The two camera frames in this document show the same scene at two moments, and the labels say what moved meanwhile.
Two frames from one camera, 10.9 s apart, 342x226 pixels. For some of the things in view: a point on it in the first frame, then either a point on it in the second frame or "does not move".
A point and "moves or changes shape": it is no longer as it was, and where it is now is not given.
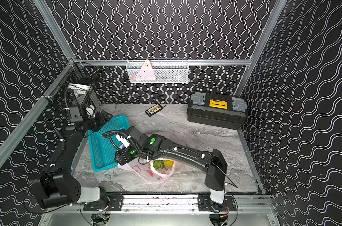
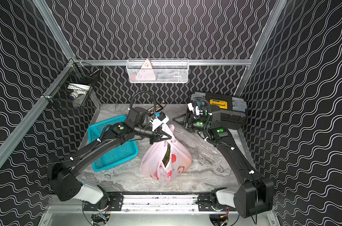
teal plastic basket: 103,152 does not move
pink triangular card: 146,73 does not move
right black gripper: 122,155 → 189,120
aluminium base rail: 155,203 does not move
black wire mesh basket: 72,87 does not move
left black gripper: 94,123 → 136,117
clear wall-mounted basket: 157,70 does not move
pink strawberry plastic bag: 151,171 moves or changes shape
